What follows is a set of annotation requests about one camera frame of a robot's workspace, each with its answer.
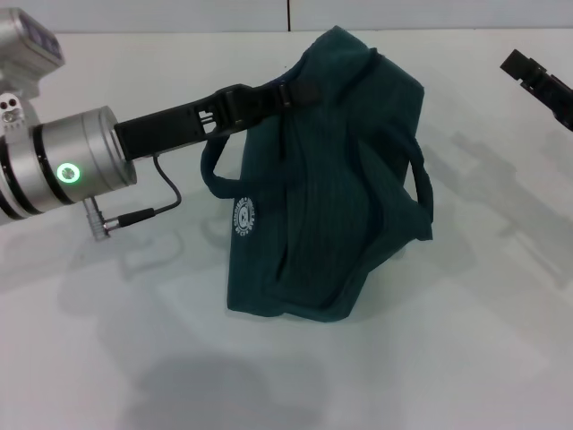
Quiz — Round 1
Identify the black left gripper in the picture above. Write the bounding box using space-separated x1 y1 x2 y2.
113 79 321 163

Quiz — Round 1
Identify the left arm dark cable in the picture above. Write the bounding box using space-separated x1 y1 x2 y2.
83 153 183 242

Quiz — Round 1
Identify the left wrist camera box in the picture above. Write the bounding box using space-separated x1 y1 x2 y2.
0 7 67 135

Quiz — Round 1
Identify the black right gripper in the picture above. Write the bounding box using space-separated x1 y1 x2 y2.
499 47 573 133

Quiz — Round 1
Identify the dark teal insulated lunch bag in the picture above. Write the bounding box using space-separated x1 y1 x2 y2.
199 24 436 325

